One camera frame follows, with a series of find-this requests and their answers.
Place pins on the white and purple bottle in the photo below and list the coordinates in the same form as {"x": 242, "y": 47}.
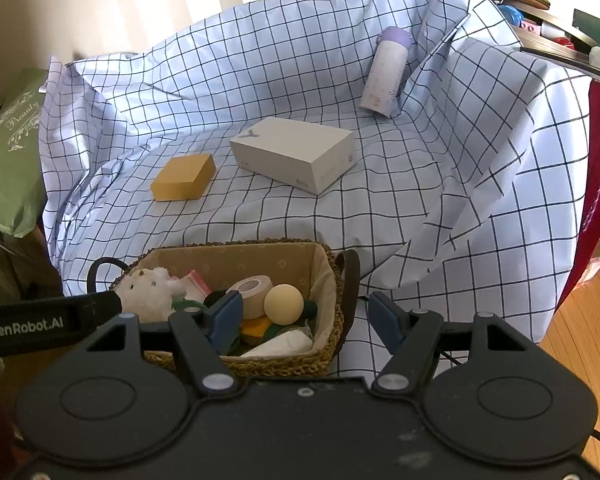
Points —
{"x": 385, "y": 75}

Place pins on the white rectangular box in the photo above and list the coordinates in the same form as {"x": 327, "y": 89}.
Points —
{"x": 300, "y": 155}

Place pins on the cluttered metal shelf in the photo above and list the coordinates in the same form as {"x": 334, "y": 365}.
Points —
{"x": 555, "y": 42}

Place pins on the beige tape roll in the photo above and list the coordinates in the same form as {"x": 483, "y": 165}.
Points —
{"x": 250, "y": 292}

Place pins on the cream curtain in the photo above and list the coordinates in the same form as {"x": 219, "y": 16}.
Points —
{"x": 180, "y": 0}

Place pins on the bright red hanging cloth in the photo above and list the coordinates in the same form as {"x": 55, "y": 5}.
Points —
{"x": 597, "y": 160}

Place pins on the beige round ball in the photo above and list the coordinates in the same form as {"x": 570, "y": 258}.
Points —
{"x": 284, "y": 304}

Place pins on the dark green soft item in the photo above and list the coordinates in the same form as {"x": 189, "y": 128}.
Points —
{"x": 310, "y": 310}

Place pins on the white plush toy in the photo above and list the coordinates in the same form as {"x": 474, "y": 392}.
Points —
{"x": 150, "y": 292}

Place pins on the white cloth with pink edge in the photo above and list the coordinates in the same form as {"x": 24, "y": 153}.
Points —
{"x": 197, "y": 284}

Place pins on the yellow flat box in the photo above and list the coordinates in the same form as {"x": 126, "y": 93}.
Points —
{"x": 185, "y": 177}

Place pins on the blue checked bed sheet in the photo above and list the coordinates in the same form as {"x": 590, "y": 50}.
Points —
{"x": 430, "y": 185}

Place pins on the green printed pillow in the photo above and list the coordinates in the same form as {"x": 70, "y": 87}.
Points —
{"x": 10, "y": 180}

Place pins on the white tissue pack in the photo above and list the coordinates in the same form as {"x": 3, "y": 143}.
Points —
{"x": 285, "y": 344}

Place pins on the woven basket with fabric lining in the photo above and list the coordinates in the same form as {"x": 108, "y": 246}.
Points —
{"x": 280, "y": 265}

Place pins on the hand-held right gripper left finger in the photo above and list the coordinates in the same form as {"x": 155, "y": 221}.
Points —
{"x": 227, "y": 317}

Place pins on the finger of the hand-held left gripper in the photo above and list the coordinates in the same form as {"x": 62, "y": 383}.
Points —
{"x": 105, "y": 309}

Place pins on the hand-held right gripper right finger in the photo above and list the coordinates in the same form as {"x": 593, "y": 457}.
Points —
{"x": 385, "y": 321}

